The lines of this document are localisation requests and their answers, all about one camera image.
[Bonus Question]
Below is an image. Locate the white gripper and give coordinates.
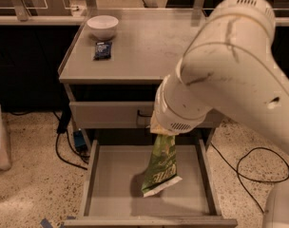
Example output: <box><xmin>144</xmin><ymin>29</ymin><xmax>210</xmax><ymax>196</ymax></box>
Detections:
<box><xmin>150</xmin><ymin>74</ymin><xmax>211</xmax><ymax>136</ymax></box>

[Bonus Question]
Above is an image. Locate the green jalapeno chip bag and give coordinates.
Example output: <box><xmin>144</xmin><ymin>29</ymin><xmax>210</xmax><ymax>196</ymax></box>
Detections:
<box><xmin>142</xmin><ymin>135</ymin><xmax>182</xmax><ymax>198</ymax></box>

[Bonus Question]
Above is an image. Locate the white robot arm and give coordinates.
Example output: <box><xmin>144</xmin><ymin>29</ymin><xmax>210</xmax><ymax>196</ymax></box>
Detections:
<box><xmin>150</xmin><ymin>0</ymin><xmax>289</xmax><ymax>155</ymax></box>

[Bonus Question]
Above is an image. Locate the open grey middle drawer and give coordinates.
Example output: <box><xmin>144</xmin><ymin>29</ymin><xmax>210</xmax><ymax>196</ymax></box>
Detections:
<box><xmin>64</xmin><ymin>142</ymin><xmax>237</xmax><ymax>228</ymax></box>

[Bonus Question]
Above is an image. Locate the grey top drawer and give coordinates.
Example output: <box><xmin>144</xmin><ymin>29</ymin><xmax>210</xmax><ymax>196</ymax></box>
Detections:
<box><xmin>68</xmin><ymin>100</ymin><xmax>224</xmax><ymax>129</ymax></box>

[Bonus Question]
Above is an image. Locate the grey drawer cabinet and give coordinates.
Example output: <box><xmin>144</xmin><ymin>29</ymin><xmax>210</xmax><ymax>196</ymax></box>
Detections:
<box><xmin>57</xmin><ymin>7</ymin><xmax>242</xmax><ymax>150</ymax></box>

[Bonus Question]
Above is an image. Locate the blue power box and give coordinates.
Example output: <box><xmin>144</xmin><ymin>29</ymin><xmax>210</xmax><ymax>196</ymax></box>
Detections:
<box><xmin>73</xmin><ymin>130</ymin><xmax>87</xmax><ymax>152</ymax></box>

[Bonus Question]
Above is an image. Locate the dark blue snack packet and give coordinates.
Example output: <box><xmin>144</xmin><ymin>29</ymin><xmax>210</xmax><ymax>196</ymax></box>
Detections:
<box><xmin>94</xmin><ymin>42</ymin><xmax>112</xmax><ymax>60</ymax></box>

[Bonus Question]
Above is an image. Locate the white bowl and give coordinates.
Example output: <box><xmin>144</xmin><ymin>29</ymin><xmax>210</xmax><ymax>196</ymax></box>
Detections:
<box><xmin>87</xmin><ymin>15</ymin><xmax>119</xmax><ymax>41</ymax></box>

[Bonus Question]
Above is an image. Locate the blue floor tape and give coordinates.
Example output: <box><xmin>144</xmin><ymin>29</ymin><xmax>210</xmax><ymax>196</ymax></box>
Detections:
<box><xmin>40</xmin><ymin>216</ymin><xmax>76</xmax><ymax>228</ymax></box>

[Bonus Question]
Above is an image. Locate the black drawer handle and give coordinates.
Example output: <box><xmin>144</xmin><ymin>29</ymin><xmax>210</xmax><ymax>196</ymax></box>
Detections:
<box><xmin>137</xmin><ymin>109</ymin><xmax>152</xmax><ymax>118</ymax></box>

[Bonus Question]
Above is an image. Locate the black floor cable right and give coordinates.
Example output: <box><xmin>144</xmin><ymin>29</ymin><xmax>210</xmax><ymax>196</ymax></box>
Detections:
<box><xmin>210</xmin><ymin>142</ymin><xmax>289</xmax><ymax>214</ymax></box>

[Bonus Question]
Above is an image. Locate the black floor cable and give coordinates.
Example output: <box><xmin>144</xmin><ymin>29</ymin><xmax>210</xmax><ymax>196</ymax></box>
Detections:
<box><xmin>210</xmin><ymin>142</ymin><xmax>289</xmax><ymax>214</ymax></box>
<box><xmin>52</xmin><ymin>111</ymin><xmax>90</xmax><ymax>171</ymax></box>

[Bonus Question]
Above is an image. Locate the black floor cable left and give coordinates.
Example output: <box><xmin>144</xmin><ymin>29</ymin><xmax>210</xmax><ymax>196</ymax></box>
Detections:
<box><xmin>52</xmin><ymin>111</ymin><xmax>90</xmax><ymax>171</ymax></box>

